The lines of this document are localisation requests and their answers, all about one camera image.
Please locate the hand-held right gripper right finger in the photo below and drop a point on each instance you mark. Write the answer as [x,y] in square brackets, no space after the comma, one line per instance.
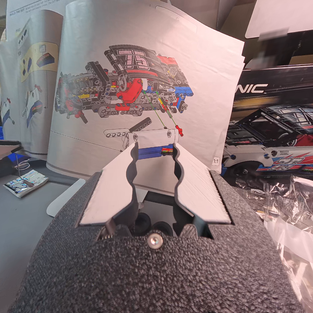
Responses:
[200,188]

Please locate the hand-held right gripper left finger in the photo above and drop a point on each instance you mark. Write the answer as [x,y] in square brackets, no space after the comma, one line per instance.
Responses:
[110,193]

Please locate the black toy tire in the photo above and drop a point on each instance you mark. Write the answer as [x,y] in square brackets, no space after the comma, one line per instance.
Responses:
[162,228]
[143,222]

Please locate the instruction booklet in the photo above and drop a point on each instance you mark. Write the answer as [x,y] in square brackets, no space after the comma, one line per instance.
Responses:
[171,117]

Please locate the shiny sticker sheet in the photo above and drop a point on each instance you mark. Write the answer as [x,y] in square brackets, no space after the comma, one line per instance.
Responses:
[29,182]

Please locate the clear plastic bags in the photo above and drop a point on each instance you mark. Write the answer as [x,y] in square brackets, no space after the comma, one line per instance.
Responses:
[281,203]

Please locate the toy car set box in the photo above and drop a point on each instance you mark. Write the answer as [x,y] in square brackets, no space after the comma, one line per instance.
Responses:
[269,117]

